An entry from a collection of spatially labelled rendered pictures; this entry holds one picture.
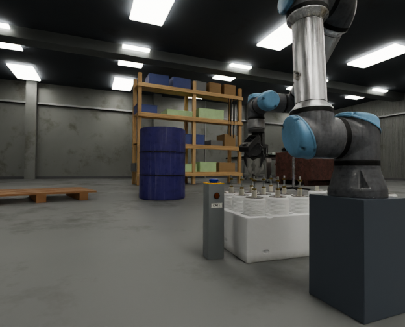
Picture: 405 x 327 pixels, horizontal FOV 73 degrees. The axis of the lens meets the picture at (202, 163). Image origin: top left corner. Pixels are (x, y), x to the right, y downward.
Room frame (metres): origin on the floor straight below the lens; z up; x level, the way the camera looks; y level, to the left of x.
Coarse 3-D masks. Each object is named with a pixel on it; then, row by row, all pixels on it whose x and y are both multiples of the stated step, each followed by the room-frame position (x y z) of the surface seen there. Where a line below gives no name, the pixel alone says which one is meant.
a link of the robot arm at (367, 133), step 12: (348, 120) 0.73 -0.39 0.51; (360, 120) 0.72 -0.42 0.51; (372, 120) 0.72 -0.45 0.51; (348, 132) 0.71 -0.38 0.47; (360, 132) 0.71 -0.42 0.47; (372, 132) 0.72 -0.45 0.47; (348, 144) 0.71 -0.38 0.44; (360, 144) 0.72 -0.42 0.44; (372, 144) 0.72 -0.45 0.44; (348, 156) 0.74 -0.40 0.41; (360, 156) 0.72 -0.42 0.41; (372, 156) 0.72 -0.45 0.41
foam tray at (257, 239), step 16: (224, 208) 1.33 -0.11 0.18; (224, 224) 1.29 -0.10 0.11; (240, 224) 1.13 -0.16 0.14; (256, 224) 1.09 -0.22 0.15; (272, 224) 1.11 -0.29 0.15; (288, 224) 1.14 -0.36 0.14; (304, 224) 1.17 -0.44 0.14; (224, 240) 1.29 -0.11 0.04; (240, 240) 1.13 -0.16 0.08; (256, 240) 1.09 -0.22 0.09; (272, 240) 1.11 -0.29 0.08; (288, 240) 1.14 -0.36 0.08; (304, 240) 1.17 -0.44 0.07; (240, 256) 1.13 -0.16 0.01; (256, 256) 1.09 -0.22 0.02; (272, 256) 1.11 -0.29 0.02; (288, 256) 1.14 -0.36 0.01; (304, 256) 1.17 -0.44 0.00
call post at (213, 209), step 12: (204, 192) 1.16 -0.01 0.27; (216, 192) 1.12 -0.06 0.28; (204, 204) 1.16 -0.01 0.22; (216, 204) 1.12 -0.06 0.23; (204, 216) 1.16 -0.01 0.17; (216, 216) 1.13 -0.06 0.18; (204, 228) 1.16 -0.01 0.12; (216, 228) 1.13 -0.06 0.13; (204, 240) 1.16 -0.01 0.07; (216, 240) 1.13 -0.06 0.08; (204, 252) 1.16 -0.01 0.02; (216, 252) 1.13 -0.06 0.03
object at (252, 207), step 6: (246, 198) 1.16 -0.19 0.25; (264, 198) 1.16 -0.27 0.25; (246, 204) 1.15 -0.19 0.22; (252, 204) 1.13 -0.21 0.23; (258, 204) 1.13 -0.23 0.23; (264, 204) 1.14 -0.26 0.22; (246, 210) 1.15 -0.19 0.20; (252, 210) 1.13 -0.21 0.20; (258, 210) 1.13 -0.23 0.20; (264, 210) 1.14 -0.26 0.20; (252, 216) 1.13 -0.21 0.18
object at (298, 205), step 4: (292, 200) 1.23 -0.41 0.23; (296, 200) 1.21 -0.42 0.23; (300, 200) 1.20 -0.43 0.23; (304, 200) 1.20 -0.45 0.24; (308, 200) 1.21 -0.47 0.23; (292, 204) 1.23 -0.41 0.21; (296, 204) 1.21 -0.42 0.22; (300, 204) 1.20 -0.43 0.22; (304, 204) 1.20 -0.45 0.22; (308, 204) 1.21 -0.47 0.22; (292, 208) 1.23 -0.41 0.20; (296, 208) 1.21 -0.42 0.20; (300, 208) 1.20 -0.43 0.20; (304, 208) 1.20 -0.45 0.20; (308, 208) 1.21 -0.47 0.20; (292, 212) 1.23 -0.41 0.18; (296, 212) 1.21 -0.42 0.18; (300, 212) 1.20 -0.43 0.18; (304, 212) 1.20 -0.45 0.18; (308, 212) 1.21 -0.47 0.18
